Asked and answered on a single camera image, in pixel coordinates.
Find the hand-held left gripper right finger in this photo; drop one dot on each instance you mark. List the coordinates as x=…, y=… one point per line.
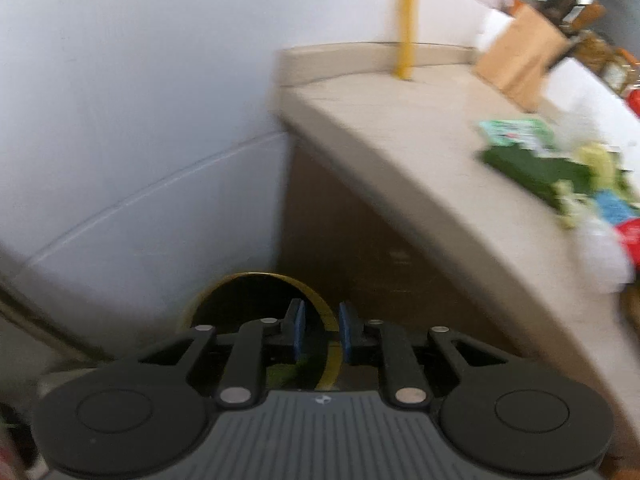
x=345, y=332

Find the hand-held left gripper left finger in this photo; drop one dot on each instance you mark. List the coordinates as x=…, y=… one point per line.
x=298, y=330

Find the black yellow rimmed trash bin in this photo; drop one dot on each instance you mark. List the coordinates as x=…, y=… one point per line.
x=240, y=305

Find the green carton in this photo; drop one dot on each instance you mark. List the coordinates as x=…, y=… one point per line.
x=530, y=170

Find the clear plastic bag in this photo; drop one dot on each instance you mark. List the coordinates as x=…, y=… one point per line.
x=605, y=260

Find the red and blue carton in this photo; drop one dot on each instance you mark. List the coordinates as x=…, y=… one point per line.
x=612, y=207

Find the green plastic packet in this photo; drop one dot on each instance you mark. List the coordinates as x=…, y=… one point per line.
x=510, y=132

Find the wooden cutting board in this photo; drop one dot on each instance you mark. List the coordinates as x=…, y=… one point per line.
x=632, y=310

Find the white foam net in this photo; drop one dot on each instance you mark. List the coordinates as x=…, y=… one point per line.
x=575, y=120

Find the yellow pipe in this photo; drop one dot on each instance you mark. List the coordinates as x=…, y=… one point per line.
x=407, y=20

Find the wooden knife block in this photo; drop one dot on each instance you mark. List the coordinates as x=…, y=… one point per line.
x=525, y=55

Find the red tomato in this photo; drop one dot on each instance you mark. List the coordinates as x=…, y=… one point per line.
x=635, y=102

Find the orange lidded pickle jar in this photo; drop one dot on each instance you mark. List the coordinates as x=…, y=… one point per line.
x=620, y=72

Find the dark lidded pickle jar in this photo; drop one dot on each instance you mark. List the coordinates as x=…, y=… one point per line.
x=597, y=50

